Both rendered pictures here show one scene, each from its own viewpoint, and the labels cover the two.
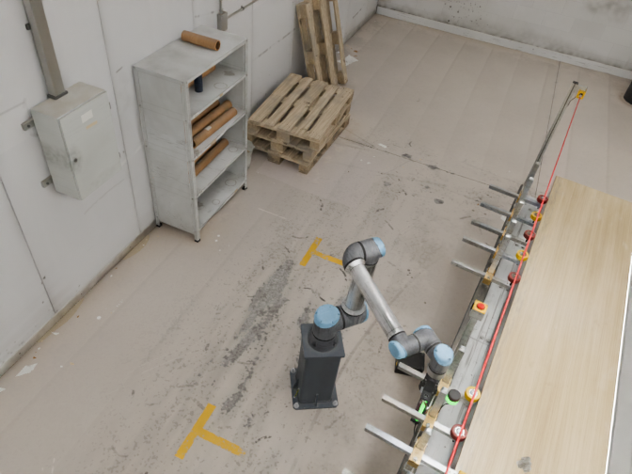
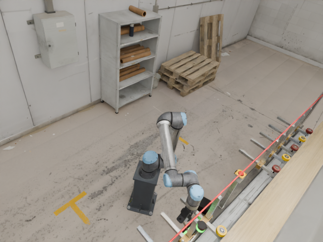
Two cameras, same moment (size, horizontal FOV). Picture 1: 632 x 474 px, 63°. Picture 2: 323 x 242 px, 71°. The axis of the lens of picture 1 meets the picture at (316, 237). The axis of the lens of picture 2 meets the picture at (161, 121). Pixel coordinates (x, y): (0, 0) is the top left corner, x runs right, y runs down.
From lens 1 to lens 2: 104 cm
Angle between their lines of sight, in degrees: 13
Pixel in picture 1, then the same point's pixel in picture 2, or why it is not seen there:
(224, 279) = (120, 133)
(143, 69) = (102, 16)
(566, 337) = not seen: hidden behind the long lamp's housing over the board
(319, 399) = (142, 208)
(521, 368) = (262, 224)
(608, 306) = not seen: outside the picture
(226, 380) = (98, 182)
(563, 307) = not seen: hidden behind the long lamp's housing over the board
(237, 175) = (147, 88)
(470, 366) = (232, 214)
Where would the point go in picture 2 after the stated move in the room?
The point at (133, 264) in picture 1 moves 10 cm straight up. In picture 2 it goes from (81, 115) to (81, 111)
